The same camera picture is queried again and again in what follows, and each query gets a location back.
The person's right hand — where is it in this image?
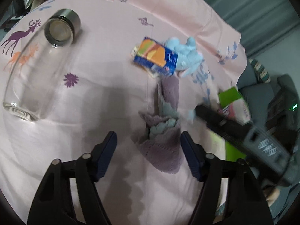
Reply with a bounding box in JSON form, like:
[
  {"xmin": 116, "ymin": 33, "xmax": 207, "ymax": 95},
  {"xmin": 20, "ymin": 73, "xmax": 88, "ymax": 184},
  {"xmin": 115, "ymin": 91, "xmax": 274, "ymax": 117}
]
[{"xmin": 266, "ymin": 189, "xmax": 282, "ymax": 207}]

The green cardboard box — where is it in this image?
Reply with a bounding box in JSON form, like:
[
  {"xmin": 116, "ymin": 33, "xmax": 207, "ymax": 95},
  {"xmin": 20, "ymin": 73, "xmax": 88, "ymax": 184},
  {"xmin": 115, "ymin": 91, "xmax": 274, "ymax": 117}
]
[{"xmin": 217, "ymin": 87, "xmax": 252, "ymax": 162}]

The grey curtain with yellow band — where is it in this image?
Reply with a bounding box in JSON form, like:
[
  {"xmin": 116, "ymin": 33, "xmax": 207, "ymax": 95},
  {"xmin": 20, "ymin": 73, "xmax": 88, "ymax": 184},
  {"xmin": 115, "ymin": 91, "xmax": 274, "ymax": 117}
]
[{"xmin": 183, "ymin": 0, "xmax": 300, "ymax": 59}]

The grey sofa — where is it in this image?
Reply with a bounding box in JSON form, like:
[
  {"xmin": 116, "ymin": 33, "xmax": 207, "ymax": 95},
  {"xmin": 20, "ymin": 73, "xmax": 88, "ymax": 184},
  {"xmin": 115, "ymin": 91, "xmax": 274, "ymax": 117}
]
[{"xmin": 237, "ymin": 74, "xmax": 300, "ymax": 225}]

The pink round jar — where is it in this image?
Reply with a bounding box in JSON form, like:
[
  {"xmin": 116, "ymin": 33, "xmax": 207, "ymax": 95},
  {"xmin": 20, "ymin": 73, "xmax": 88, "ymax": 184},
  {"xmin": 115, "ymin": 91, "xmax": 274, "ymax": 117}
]
[{"xmin": 217, "ymin": 100, "xmax": 251, "ymax": 125}]

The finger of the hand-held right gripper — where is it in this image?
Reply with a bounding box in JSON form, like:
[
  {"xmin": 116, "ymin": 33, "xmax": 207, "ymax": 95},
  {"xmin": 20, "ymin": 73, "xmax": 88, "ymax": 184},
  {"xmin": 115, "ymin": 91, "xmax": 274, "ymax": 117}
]
[{"xmin": 187, "ymin": 105, "xmax": 254, "ymax": 146}]

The pink printed bedsheet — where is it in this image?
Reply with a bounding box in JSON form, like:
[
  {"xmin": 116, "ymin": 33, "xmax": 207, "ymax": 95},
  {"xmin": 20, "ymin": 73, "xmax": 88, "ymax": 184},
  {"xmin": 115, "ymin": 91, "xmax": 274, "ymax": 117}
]
[{"xmin": 0, "ymin": 0, "xmax": 249, "ymax": 225}]

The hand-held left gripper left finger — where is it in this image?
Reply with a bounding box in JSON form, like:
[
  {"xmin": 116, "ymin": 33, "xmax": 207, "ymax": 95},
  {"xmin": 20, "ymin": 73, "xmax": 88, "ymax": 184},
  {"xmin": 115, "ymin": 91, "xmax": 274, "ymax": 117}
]
[{"xmin": 27, "ymin": 131, "xmax": 118, "ymax": 225}]

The purple and grey-green towel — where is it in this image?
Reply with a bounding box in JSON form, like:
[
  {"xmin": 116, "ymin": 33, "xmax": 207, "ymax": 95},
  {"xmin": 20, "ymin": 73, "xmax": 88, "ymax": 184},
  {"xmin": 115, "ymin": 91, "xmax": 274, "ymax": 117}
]
[{"xmin": 135, "ymin": 76, "xmax": 182, "ymax": 174}]

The blue and orange carton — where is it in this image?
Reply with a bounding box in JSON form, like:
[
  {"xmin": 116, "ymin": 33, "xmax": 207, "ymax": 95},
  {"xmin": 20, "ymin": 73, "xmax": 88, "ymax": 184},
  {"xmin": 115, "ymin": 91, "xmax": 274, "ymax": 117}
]
[{"xmin": 131, "ymin": 37, "xmax": 179, "ymax": 77}]

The striped cushion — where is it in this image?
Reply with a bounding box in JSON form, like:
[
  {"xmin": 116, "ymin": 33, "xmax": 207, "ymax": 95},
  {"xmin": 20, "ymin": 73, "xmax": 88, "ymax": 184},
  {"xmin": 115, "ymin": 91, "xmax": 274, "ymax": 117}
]
[{"xmin": 248, "ymin": 58, "xmax": 270, "ymax": 83}]

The clear glass bottle metal cap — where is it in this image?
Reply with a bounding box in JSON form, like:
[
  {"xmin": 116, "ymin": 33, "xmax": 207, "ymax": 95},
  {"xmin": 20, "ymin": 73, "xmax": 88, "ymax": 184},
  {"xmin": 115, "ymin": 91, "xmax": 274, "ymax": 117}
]
[{"xmin": 3, "ymin": 9, "xmax": 81, "ymax": 122}]

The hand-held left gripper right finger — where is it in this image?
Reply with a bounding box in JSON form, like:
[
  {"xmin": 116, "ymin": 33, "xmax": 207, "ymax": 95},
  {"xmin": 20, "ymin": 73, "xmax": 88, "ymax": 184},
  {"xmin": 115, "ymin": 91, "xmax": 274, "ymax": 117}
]
[{"xmin": 180, "ymin": 131, "xmax": 273, "ymax": 225}]

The light blue fluffy towel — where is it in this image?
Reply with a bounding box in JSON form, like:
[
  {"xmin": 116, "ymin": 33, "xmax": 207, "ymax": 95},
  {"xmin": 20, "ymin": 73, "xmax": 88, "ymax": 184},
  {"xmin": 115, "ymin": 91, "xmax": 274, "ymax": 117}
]
[{"xmin": 164, "ymin": 37, "xmax": 204, "ymax": 79}]

